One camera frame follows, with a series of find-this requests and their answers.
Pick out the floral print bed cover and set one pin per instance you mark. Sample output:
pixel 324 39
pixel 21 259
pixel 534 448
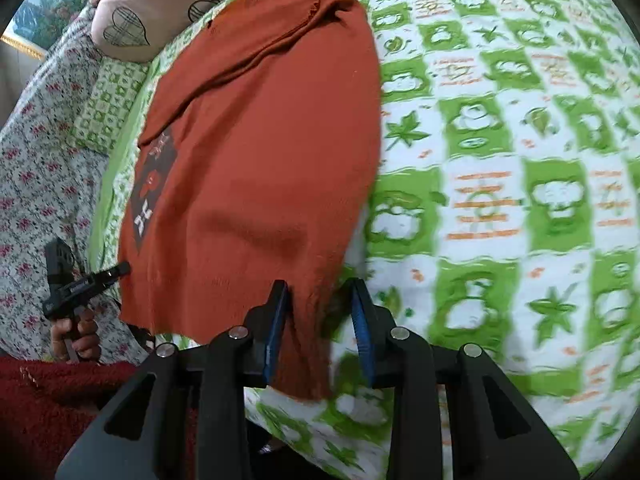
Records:
pixel 40 185

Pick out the person's left hand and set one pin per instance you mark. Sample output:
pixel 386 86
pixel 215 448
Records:
pixel 82 337

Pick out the dark red fuzzy cloth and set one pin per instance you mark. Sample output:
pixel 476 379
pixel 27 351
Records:
pixel 40 410

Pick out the framed wall picture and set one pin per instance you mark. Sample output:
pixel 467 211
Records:
pixel 50 0

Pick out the orange knit sweater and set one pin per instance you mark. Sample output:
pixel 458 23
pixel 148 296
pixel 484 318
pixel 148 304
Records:
pixel 260 160

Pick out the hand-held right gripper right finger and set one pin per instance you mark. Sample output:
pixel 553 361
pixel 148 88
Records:
pixel 362 335

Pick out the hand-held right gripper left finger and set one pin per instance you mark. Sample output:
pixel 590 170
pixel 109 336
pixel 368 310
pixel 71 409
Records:
pixel 272 340

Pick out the green checked pillow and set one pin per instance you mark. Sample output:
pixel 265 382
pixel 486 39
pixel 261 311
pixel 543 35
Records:
pixel 107 100

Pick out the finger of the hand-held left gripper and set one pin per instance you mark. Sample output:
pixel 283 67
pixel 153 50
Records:
pixel 112 271

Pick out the green checked bedsheet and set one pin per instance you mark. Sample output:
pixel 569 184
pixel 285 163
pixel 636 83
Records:
pixel 500 160

